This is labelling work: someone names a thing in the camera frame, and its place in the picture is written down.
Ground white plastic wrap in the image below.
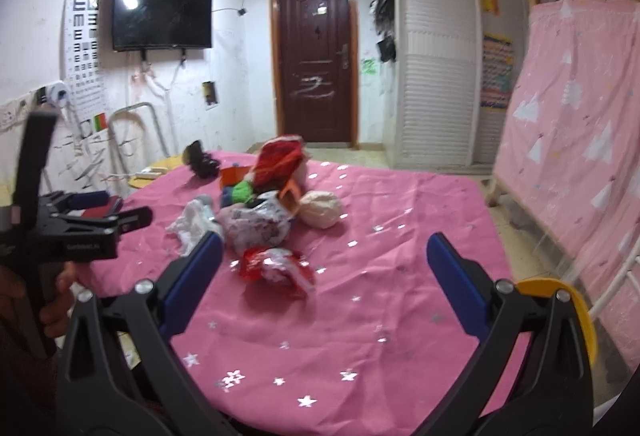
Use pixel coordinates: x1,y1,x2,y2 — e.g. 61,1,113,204
166,194,224,256

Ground red white wrapper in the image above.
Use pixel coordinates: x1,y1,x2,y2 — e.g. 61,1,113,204
239,247,314,299

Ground white patterned bag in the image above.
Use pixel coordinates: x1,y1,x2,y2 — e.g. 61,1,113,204
217,191,294,256

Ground orange cardboard box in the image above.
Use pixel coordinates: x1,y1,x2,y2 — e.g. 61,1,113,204
278,178,303,216

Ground yellow plastic trash bin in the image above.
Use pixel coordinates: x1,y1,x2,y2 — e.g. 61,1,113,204
515,277,599,367

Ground person's left hand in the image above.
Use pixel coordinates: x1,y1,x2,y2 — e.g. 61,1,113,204
1,261,77,340

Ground eye chart poster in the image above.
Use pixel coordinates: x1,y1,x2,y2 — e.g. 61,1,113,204
63,0,107,139

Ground black white sock toy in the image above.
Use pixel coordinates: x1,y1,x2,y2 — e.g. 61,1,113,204
182,140,220,179

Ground orange flat box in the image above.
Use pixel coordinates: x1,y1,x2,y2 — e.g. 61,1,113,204
219,164,252,190

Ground green knitted item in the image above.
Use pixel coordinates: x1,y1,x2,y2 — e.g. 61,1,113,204
220,180,254,208

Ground pink star tablecloth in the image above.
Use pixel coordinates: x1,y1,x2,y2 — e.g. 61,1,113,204
79,150,532,436

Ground pink tree-print curtain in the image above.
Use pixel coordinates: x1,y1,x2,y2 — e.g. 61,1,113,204
491,0,640,367

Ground dark brown wooden door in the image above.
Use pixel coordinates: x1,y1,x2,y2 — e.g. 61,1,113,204
270,0,359,148

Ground white louvered wardrobe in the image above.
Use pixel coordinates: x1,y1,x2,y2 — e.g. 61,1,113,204
385,0,528,169

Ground white metal folding frame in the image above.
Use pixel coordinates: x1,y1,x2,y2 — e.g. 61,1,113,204
106,102,170,194

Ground small dark wall picture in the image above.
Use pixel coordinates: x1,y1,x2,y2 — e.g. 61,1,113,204
202,81,218,106

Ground black wall television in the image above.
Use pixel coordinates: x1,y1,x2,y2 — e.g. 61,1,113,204
112,0,213,52

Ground colourful wall chart poster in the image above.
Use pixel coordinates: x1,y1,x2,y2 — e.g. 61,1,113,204
480,32,515,110

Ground black bags hanging on wall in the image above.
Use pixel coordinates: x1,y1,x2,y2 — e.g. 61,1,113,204
370,0,397,63

